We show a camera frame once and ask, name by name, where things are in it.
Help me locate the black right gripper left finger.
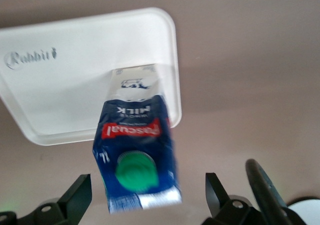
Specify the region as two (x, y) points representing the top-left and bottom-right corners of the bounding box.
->
(16, 173), (93, 225)

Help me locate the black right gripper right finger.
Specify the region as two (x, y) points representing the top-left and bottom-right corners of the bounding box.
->
(204, 172), (253, 225)

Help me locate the blue white milk carton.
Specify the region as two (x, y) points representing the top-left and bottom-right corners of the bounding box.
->
(91, 63), (183, 215)

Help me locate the cream rabbit print tray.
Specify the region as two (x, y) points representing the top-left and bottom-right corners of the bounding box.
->
(0, 7), (183, 147)

